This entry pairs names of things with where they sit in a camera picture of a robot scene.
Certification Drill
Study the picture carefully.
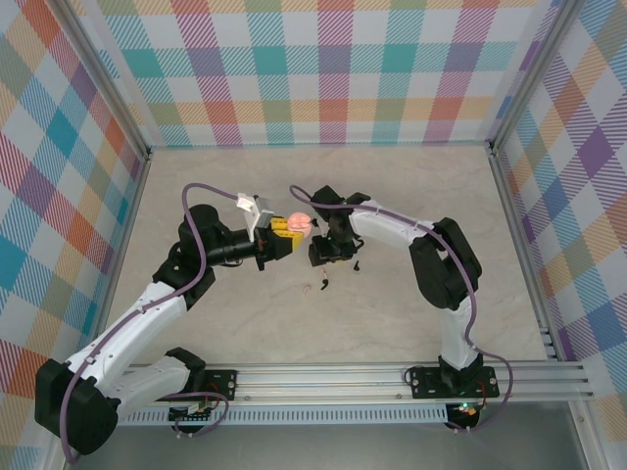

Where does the pink earbud charging case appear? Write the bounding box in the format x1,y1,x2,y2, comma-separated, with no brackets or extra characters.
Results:
286,211,313,237

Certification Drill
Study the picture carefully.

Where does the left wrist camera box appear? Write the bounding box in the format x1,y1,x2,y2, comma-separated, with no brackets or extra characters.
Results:
236,192,274,242

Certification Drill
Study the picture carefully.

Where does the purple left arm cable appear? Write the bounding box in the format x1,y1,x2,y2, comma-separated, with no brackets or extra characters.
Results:
62,182,242,465

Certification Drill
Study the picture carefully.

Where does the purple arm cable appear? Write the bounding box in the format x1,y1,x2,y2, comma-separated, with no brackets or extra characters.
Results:
288,183,515,435
62,182,242,465

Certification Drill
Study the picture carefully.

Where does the aluminium side floor rail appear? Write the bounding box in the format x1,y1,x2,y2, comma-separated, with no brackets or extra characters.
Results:
41,149,154,470
487,144,608,470

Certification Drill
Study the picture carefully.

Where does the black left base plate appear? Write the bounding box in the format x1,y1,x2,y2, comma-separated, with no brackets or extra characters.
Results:
203,369,240,402

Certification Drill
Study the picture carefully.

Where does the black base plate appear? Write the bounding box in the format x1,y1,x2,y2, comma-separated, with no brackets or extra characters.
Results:
203,369,240,402
408,364,502,400

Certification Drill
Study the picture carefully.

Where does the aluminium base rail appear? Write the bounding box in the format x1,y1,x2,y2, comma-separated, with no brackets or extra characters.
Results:
115,360,597,405

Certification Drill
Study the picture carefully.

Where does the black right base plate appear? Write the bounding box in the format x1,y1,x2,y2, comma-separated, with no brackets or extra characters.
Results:
408,364,502,400

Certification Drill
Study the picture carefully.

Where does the slotted white cable tray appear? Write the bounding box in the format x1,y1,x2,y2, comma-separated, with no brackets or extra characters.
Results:
117,408,451,427

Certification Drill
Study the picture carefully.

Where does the aluminium corner post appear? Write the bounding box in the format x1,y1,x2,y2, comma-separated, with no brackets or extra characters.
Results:
487,0,579,158
46,0,154,163

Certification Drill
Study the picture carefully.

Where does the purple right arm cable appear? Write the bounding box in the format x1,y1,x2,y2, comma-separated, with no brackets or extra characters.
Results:
288,183,515,435

